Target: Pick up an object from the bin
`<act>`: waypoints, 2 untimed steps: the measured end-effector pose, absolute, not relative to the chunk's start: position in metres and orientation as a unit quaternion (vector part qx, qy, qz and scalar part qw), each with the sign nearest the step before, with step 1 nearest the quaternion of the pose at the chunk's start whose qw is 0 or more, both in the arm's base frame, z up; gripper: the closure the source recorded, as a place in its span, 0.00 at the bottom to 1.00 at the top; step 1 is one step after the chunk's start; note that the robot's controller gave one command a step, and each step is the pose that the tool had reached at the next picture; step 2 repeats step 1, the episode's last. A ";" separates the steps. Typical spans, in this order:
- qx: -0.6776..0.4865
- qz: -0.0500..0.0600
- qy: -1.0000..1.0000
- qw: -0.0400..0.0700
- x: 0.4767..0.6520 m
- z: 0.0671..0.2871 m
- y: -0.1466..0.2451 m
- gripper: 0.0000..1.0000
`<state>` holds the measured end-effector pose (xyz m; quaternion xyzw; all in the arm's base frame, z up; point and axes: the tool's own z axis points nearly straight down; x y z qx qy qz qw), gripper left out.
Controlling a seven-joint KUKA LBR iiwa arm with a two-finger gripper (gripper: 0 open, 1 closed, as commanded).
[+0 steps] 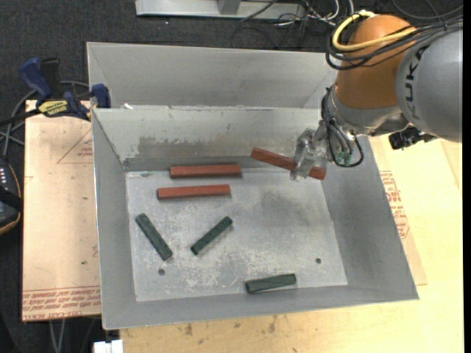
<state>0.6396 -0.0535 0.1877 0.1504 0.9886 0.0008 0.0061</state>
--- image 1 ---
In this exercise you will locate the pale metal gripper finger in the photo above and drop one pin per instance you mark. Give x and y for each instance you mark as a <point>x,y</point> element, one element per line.
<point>300,173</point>
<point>304,145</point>

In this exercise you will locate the red-brown block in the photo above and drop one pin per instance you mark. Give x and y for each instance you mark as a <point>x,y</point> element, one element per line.
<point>204,171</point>
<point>193,192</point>
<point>272,158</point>

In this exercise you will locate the grey metal bin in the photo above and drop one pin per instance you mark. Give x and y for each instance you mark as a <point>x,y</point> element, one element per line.
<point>235,241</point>

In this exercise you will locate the dark green flat block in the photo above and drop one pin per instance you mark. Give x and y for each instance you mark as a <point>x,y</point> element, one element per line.
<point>154,237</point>
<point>211,235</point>
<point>271,283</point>

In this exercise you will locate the brown cardboard board, red print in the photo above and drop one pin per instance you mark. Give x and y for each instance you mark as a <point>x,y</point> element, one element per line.
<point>59,212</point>

